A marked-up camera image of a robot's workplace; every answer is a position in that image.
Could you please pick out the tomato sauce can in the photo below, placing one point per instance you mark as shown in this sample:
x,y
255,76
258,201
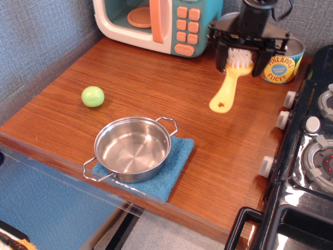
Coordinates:
x,y
228,20

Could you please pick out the white stove knob top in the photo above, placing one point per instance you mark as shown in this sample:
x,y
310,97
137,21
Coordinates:
x,y
289,99

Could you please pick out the pineapple slices can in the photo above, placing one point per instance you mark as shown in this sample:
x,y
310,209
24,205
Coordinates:
x,y
282,69

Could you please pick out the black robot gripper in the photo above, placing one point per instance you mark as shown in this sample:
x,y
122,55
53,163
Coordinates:
x,y
251,31

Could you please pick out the orange fuzzy object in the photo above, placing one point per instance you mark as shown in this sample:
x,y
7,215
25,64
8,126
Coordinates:
x,y
25,245

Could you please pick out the white stove knob middle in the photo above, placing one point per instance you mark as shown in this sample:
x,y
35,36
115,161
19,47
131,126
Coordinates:
x,y
282,119

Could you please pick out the blue folded cloth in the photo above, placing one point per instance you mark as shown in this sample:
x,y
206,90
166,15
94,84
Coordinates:
x,y
160,186

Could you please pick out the white stove knob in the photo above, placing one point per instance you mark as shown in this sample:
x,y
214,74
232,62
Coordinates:
x,y
289,99
266,166
282,119

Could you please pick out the green toy ball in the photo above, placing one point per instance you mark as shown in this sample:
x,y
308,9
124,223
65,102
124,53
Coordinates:
x,y
92,96

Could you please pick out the stainless steel pan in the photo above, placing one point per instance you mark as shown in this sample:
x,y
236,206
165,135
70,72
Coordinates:
x,y
133,149

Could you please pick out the teal toy microwave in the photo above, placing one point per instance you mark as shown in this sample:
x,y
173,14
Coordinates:
x,y
177,28

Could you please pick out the black toy stove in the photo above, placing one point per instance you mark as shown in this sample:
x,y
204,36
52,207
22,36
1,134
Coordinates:
x,y
297,210

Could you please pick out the white stove knob bottom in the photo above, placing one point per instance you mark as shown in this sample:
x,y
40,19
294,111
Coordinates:
x,y
266,166

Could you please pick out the yellow brush with white bristles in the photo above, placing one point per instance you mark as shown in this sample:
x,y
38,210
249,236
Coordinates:
x,y
239,63

